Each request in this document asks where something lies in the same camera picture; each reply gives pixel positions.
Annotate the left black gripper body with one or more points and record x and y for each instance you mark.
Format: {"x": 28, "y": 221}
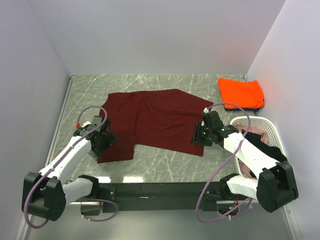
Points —
{"x": 107, "y": 140}

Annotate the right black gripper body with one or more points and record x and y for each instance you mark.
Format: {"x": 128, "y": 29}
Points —
{"x": 202, "y": 135}

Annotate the dark red t-shirt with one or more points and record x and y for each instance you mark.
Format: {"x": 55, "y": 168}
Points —
{"x": 162, "y": 119}

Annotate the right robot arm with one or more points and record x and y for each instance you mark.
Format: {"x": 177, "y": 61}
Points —
{"x": 274, "y": 185}

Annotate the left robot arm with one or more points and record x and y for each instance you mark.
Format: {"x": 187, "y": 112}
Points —
{"x": 46, "y": 193}

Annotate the black garment in basket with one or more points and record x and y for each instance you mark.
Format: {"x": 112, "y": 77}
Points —
{"x": 271, "y": 151}

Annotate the folded orange t-shirt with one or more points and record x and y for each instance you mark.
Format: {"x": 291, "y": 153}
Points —
{"x": 229, "y": 85}

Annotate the white plastic laundry basket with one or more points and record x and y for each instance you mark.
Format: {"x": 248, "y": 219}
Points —
{"x": 274, "y": 140}

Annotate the pink garment in basket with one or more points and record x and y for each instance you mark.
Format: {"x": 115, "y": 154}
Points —
{"x": 263, "y": 137}

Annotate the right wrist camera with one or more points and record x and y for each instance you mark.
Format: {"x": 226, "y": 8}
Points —
{"x": 212, "y": 120}

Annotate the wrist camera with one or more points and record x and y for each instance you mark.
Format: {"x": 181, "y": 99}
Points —
{"x": 98, "y": 121}
{"x": 212, "y": 120}

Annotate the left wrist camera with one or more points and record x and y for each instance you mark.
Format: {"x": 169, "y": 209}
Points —
{"x": 98, "y": 121}

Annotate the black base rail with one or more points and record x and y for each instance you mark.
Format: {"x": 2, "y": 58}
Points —
{"x": 166, "y": 196}

